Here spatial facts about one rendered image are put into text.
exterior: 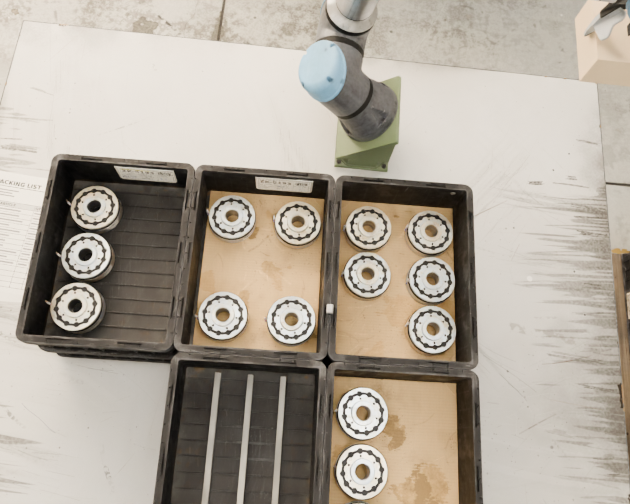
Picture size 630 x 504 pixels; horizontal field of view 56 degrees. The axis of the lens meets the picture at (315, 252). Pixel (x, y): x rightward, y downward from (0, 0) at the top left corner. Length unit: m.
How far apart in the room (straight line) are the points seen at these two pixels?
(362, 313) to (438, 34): 1.69
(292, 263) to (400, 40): 1.57
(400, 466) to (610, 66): 0.91
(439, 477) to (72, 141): 1.18
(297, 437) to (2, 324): 0.73
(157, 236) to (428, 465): 0.75
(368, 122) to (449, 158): 0.30
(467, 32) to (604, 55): 1.48
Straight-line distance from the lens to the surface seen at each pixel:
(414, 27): 2.75
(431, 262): 1.33
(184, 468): 1.27
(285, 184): 1.31
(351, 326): 1.29
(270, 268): 1.31
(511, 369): 1.51
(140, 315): 1.32
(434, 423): 1.30
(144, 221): 1.38
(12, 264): 1.58
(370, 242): 1.31
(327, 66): 1.33
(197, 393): 1.27
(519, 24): 2.90
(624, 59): 1.38
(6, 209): 1.63
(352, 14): 1.36
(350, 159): 1.52
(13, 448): 1.50
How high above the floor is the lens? 2.09
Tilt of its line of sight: 72 degrees down
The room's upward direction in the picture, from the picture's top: 12 degrees clockwise
